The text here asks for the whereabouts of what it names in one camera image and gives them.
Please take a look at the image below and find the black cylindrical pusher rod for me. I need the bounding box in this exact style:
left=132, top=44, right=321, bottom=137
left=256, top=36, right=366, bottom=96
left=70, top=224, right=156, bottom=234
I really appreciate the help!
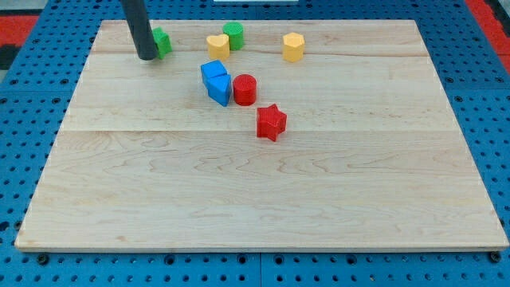
left=120, top=0, right=158, bottom=61

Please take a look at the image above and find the green star block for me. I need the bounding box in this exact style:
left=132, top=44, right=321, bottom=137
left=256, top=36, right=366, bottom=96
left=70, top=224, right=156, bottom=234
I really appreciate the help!
left=152, top=27, right=173, bottom=60

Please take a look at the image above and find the yellow heart block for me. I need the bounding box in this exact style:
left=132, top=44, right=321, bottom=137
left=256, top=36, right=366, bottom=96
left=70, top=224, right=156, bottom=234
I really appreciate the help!
left=206, top=33, right=230, bottom=61

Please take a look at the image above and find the red star block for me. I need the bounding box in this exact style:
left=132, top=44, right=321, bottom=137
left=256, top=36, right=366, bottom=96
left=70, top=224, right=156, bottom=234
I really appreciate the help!
left=256, top=104, right=287, bottom=142

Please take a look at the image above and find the green cylinder block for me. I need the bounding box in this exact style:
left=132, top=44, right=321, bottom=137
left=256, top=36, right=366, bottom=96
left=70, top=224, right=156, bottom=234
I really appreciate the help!
left=222, top=22, right=245, bottom=50

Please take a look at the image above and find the blue cube block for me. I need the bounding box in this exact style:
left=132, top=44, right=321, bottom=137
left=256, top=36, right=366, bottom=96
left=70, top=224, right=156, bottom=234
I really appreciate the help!
left=200, top=60, right=228, bottom=87

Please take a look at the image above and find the blue triangle block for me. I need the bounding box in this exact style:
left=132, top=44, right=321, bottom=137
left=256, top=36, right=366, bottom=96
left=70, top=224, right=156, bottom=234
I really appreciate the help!
left=206, top=74, right=231, bottom=107

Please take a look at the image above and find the red cylinder block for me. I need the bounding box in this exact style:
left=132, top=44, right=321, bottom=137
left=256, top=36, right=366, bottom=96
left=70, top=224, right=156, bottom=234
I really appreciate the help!
left=233, top=74, right=257, bottom=106

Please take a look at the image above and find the yellow hexagon block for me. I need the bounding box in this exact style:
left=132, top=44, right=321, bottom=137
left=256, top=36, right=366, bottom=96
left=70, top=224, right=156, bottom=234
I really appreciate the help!
left=282, top=32, right=305, bottom=62

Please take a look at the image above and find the wooden board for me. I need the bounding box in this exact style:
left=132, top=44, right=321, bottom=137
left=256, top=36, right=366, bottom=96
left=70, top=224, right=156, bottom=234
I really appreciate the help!
left=15, top=20, right=508, bottom=253

